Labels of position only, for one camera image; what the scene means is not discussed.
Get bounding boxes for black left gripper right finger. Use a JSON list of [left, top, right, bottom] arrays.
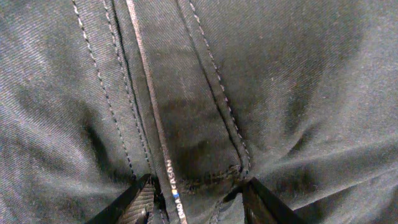
[[241, 178, 306, 224]]

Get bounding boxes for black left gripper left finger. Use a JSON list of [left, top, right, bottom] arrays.
[[87, 174, 155, 224]]

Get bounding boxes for black shorts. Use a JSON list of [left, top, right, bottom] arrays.
[[1, 0, 397, 223]]

